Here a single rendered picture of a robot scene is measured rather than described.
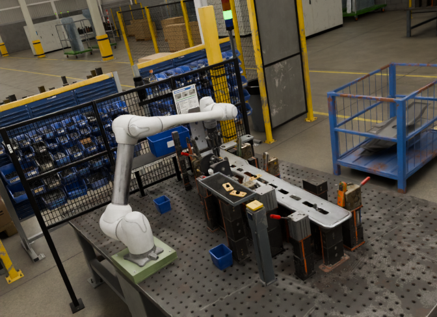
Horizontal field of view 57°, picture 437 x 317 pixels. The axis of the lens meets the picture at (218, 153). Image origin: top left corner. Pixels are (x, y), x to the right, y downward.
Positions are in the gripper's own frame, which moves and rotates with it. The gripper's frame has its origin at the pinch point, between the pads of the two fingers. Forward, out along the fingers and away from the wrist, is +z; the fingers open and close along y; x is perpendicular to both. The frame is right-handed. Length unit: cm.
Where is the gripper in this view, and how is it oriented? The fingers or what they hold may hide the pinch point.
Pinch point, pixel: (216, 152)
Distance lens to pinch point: 287.4
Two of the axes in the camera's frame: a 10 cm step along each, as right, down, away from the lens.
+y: 8.4, -3.5, 4.2
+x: -5.1, -2.5, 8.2
